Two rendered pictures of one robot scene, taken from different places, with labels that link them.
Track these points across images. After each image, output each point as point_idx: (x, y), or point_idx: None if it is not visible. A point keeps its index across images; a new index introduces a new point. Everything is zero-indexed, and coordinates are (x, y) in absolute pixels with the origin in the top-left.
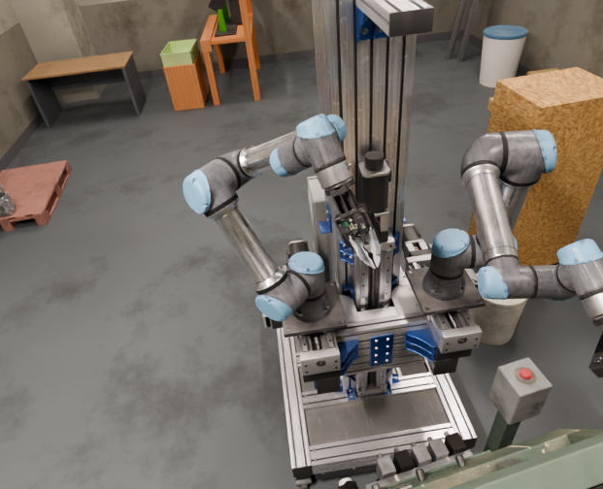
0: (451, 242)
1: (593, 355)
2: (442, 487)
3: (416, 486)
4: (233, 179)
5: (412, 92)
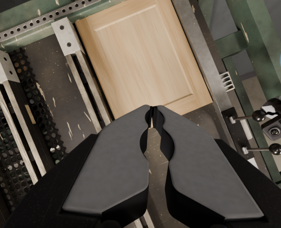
0: None
1: (276, 122)
2: (123, 0)
3: (104, 2)
4: None
5: None
